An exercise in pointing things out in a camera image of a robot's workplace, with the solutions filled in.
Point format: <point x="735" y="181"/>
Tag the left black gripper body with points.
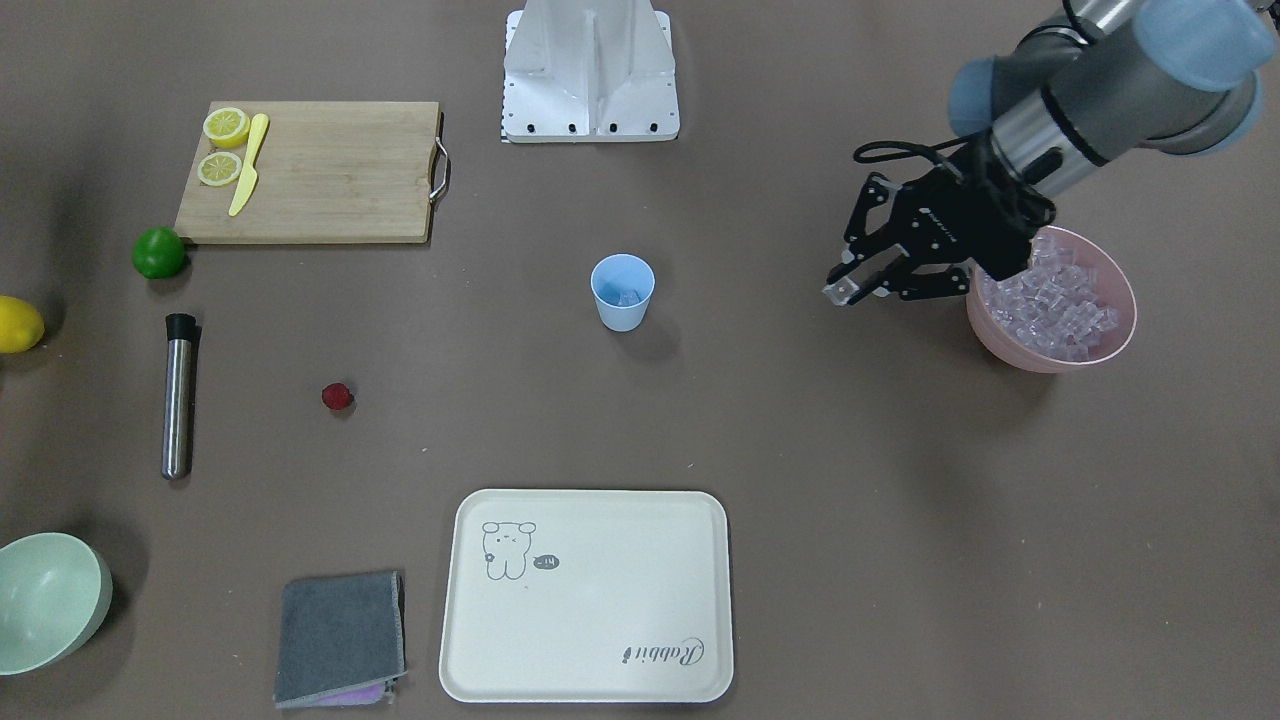
<point x="958" y="228"/>

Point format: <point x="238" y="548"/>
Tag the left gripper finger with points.
<point x="848" y="285"/>
<point x="910" y="283"/>

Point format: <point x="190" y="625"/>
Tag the red strawberry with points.
<point x="337" y="397"/>

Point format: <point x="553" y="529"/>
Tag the steel muddler black tip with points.
<point x="181" y="352"/>

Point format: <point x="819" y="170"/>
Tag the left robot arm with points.
<point x="1095" y="80"/>

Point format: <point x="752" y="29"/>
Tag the pink bowl of ice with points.
<point x="1071" y="308"/>

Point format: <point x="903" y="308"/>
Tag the light blue cup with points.
<point x="622" y="286"/>

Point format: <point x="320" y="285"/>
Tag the beige rabbit tray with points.
<point x="588" y="596"/>

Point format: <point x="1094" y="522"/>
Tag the wooden cutting board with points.
<point x="329" y="172"/>

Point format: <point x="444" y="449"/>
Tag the yellow plastic knife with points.
<point x="249" y="177"/>

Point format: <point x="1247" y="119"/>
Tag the grey folded cloth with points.
<point x="341" y="641"/>

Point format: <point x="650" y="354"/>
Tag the lemon slice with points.
<point x="218" y="169"/>
<point x="227" y="128"/>

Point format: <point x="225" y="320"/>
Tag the green lime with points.
<point x="159" y="253"/>

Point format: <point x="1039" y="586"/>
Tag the light green bowl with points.
<point x="56" y="591"/>

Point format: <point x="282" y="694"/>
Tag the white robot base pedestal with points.
<point x="589" y="72"/>

